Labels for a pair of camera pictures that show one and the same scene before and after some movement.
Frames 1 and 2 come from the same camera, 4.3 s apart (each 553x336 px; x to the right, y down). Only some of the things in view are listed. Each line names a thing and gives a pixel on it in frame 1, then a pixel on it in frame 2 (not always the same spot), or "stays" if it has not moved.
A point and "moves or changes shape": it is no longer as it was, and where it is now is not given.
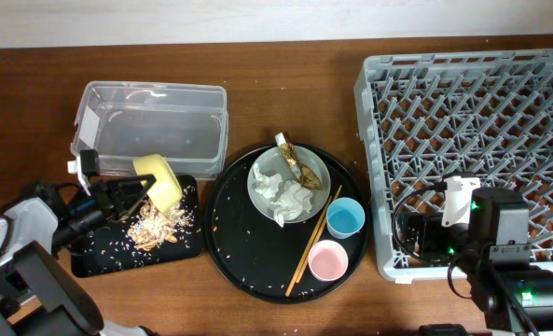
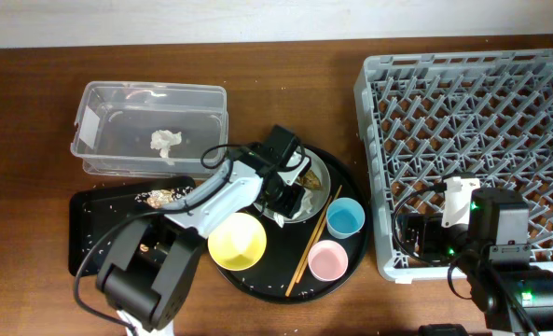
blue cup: x=345 y=217 stays
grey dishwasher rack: x=504 y=117 stays
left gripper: x=111 y=189 to x=292 y=203
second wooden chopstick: x=306 y=262 stays
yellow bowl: x=166 y=191 to x=237 y=242
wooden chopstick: x=308 y=247 stays
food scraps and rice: x=155 y=227 moves or changes shape
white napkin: x=267 y=186 moves or changes shape
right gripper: x=430 y=223 stays
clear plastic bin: x=122 y=121 stays
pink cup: x=327 y=260 stays
